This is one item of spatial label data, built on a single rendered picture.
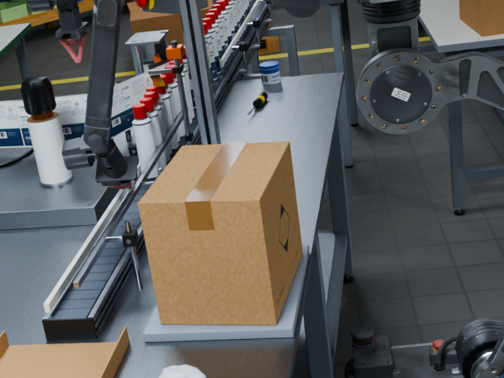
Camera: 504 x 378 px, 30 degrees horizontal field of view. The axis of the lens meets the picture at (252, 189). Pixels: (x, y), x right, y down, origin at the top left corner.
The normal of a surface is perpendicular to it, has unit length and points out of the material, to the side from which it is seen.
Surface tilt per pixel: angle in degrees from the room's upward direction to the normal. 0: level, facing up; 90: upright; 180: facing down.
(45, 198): 0
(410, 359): 0
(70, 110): 90
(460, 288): 0
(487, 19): 90
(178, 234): 90
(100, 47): 112
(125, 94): 90
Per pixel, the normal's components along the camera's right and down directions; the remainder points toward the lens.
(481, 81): -0.03, 0.39
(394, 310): -0.13, -0.91
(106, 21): 0.03, 0.72
